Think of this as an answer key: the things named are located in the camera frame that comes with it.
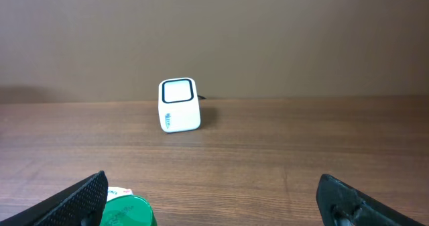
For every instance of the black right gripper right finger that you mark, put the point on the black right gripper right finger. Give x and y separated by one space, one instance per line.
341 204

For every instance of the white barcode scanner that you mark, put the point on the white barcode scanner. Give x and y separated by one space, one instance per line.
178 105

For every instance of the green lid jar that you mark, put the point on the green lid jar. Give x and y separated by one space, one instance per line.
123 208

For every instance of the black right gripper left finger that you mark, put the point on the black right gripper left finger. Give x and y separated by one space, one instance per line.
81 204

